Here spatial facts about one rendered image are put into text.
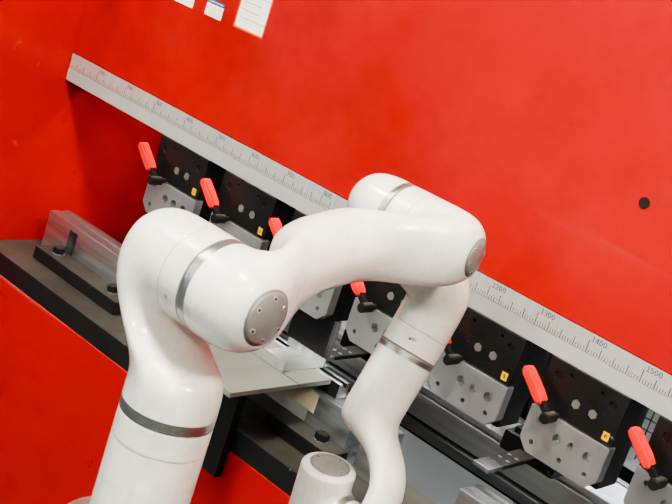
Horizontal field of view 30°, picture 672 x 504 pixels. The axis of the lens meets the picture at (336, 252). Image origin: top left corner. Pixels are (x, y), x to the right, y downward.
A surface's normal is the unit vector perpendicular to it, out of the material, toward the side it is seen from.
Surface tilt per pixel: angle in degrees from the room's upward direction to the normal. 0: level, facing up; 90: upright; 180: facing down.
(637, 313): 90
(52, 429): 90
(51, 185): 90
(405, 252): 93
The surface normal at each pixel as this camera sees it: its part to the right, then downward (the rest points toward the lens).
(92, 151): 0.70, 0.40
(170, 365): 0.32, -0.60
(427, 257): 0.11, 0.40
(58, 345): -0.65, 0.01
